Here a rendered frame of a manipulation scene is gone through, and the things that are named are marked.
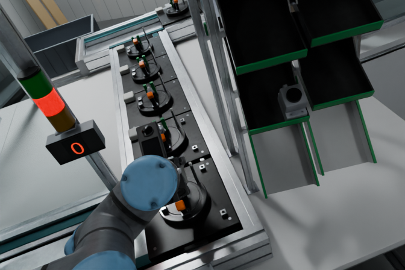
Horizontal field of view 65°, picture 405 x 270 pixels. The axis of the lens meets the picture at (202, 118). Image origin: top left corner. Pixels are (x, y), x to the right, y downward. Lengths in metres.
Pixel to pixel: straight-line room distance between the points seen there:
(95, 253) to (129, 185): 0.11
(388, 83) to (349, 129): 0.89
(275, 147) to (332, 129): 0.15
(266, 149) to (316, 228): 0.25
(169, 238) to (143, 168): 0.43
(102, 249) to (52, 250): 0.71
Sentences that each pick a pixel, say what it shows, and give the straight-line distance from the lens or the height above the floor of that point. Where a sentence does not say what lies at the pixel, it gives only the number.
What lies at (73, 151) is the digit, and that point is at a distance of 0.85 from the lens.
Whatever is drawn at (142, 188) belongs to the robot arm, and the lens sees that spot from 0.45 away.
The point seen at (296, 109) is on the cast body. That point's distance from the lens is 0.69.
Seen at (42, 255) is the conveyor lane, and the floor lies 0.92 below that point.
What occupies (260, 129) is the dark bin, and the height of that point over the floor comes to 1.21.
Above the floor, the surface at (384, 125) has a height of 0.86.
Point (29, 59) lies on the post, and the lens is 0.77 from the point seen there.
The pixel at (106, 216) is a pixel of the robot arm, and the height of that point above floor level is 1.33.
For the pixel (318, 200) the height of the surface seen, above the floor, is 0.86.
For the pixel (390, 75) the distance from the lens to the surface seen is 1.74.
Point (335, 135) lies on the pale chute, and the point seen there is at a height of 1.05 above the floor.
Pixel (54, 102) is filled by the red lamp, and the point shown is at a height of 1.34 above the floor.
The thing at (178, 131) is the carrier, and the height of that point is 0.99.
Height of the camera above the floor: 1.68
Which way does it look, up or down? 39 degrees down
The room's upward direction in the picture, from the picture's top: 18 degrees counter-clockwise
